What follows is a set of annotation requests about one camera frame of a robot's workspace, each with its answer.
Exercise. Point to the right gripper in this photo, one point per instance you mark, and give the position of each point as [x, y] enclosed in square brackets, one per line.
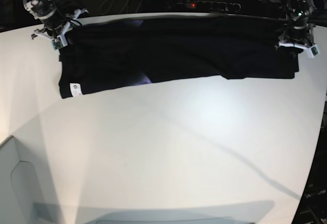
[55, 27]

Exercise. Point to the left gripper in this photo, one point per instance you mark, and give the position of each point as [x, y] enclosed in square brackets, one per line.
[298, 37]

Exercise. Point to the black T-shirt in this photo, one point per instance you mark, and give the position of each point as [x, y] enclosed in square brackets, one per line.
[126, 53]

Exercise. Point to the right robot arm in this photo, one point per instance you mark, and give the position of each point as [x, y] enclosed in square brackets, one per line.
[40, 8]

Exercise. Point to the white care label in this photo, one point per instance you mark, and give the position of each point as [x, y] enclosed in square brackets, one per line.
[75, 89]

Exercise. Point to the black power strip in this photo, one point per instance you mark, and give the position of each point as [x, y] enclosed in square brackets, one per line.
[205, 6]

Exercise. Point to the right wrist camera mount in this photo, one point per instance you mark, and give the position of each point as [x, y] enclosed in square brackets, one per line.
[76, 24]

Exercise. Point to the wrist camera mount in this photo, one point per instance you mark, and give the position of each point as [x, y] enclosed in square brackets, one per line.
[76, 24]
[315, 51]

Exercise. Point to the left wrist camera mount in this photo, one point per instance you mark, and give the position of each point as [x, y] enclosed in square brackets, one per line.
[315, 51]

